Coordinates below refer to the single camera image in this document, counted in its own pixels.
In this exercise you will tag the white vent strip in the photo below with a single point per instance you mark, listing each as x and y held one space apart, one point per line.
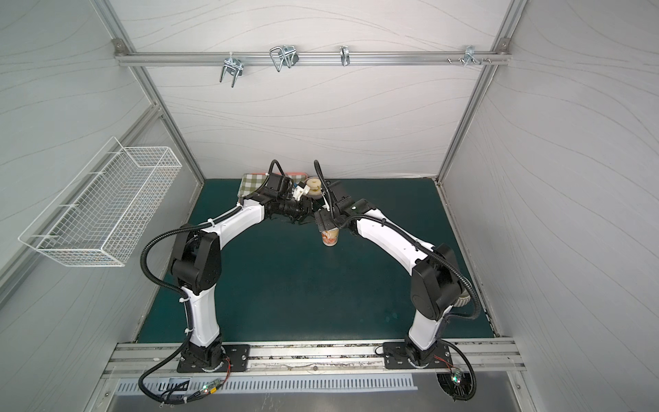
342 383

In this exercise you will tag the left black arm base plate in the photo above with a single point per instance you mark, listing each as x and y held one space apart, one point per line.
214 359

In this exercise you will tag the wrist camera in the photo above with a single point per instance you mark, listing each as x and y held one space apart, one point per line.
340 197
279 186

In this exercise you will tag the round object at mat edge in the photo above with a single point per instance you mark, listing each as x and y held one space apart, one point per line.
463 299

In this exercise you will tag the milk tea paper cup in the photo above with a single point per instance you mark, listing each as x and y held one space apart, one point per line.
330 237

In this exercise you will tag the white wire basket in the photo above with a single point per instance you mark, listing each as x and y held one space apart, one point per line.
98 218

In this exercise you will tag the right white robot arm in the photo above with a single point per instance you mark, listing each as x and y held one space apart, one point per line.
434 287

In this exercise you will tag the round fan on floor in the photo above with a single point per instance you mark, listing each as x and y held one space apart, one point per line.
460 386

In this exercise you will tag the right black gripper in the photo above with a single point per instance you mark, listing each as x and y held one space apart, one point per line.
327 221

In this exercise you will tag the small bowl with pastry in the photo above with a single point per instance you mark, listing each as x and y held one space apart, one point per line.
313 188

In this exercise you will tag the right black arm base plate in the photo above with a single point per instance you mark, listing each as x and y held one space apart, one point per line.
404 355

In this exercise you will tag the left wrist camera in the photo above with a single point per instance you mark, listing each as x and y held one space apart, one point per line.
279 186

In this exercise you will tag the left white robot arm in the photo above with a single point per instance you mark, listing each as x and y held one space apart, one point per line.
196 260

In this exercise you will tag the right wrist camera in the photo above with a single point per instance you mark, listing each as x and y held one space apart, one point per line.
340 197

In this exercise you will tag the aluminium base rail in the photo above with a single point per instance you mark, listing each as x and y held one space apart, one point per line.
129 360

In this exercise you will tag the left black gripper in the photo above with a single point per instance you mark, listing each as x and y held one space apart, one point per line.
302 209

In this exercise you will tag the metal hook clamp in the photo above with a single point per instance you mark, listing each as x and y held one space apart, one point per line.
344 56
470 57
284 56
232 69

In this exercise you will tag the pink tray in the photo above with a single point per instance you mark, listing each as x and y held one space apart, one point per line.
297 177

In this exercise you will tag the aluminium crossbar rail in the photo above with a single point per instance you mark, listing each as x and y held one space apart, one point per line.
307 58

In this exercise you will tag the green checkered cloth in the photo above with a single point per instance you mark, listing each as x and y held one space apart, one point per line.
250 183

